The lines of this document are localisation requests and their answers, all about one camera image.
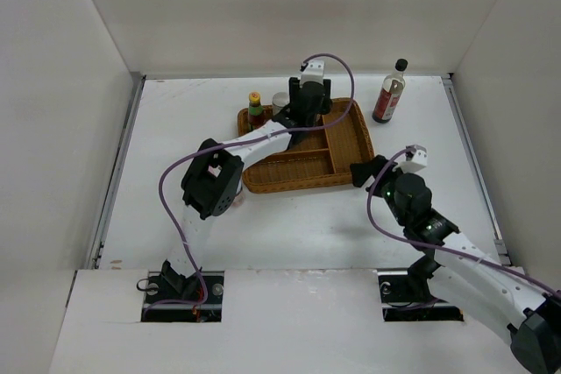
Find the blue label white pepper jar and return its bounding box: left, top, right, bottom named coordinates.
left=272, top=92, right=290, bottom=116

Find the green label sauce bottle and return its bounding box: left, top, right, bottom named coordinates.
left=247, top=91, right=266, bottom=131

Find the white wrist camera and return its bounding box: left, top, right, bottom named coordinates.
left=395, top=145, right=428, bottom=173
left=300, top=59, right=325, bottom=86

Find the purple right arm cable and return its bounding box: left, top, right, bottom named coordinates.
left=366, top=149, right=561, bottom=300

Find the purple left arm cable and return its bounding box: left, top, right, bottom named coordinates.
left=141, top=53, right=355, bottom=321

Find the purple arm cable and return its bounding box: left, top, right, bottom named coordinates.
left=141, top=53, right=355, bottom=321
left=366, top=149, right=561, bottom=300

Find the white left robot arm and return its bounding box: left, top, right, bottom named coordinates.
left=166, top=77, right=331, bottom=303

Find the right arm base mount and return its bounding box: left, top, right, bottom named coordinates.
left=377, top=257, right=464, bottom=322

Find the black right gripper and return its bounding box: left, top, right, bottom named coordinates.
left=350, top=154, right=415, bottom=227

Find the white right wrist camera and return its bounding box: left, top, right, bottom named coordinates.
left=395, top=145, right=428, bottom=173

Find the brown wicker divided basket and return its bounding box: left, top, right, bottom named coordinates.
left=242, top=98, right=374, bottom=194

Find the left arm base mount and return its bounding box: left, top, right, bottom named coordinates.
left=136, top=261, right=225, bottom=323

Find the white lid spice jar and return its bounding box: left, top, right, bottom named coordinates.
left=232, top=187, right=245, bottom=208

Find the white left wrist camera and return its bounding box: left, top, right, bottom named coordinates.
left=300, top=59, right=325, bottom=86

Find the dark soy sauce bottle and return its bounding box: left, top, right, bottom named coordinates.
left=372, top=59, right=408, bottom=123

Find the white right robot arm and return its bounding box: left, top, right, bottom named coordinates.
left=350, top=148, right=560, bottom=373

